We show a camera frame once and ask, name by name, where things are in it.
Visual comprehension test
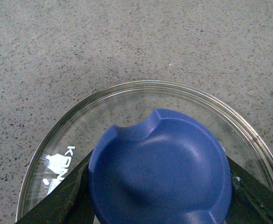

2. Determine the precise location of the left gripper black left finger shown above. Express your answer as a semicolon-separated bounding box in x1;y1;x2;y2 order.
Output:
17;153;95;224

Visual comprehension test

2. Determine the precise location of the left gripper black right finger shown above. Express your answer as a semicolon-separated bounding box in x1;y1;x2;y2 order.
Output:
225;158;273;224

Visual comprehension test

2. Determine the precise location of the glass lid blue knob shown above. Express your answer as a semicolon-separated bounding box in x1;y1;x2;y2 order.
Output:
15;80;273;224

